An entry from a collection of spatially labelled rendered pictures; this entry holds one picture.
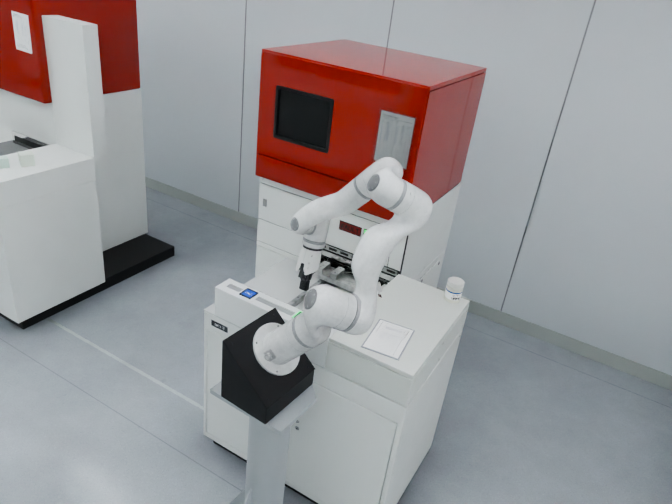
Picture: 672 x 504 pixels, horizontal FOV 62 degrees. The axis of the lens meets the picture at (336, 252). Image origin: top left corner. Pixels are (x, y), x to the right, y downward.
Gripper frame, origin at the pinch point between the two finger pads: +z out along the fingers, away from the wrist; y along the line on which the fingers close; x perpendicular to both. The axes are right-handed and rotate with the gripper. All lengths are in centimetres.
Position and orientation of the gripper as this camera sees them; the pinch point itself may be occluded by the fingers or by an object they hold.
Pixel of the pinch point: (304, 284)
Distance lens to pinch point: 212.5
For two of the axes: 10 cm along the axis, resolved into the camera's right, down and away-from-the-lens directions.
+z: -2.2, 9.3, 2.9
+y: -4.7, 1.7, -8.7
